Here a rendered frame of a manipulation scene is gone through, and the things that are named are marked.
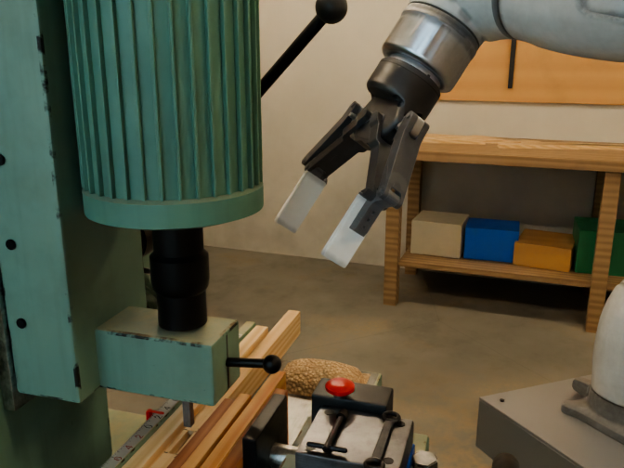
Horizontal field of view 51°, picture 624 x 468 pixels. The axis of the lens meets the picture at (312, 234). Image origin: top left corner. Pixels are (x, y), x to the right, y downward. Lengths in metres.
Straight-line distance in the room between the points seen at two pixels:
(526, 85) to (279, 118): 1.50
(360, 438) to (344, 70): 3.53
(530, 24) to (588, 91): 3.21
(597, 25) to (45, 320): 0.58
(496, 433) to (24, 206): 0.95
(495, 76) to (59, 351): 3.38
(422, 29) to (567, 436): 0.79
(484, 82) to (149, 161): 3.38
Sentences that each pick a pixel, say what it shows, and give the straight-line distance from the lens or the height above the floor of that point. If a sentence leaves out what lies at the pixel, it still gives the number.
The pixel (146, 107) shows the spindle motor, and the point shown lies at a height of 1.31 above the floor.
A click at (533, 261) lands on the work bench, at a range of 3.57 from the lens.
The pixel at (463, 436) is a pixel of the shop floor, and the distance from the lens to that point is 2.54.
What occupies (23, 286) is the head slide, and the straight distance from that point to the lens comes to 0.72.
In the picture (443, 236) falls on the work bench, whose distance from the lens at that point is 3.60.
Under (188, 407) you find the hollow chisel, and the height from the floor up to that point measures 0.98.
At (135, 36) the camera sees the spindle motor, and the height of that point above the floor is 1.36.
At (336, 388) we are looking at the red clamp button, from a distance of 0.68.
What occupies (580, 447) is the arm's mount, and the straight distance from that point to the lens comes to 1.23.
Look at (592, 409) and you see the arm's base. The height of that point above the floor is 0.73.
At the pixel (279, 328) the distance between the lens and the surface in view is 1.02.
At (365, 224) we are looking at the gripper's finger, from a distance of 0.64.
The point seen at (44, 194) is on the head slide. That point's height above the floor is 1.22.
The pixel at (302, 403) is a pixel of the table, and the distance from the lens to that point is 0.90.
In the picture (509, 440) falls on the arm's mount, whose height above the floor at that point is 0.67.
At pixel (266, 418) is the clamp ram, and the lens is 0.69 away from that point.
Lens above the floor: 1.36
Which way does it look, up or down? 16 degrees down
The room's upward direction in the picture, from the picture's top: straight up
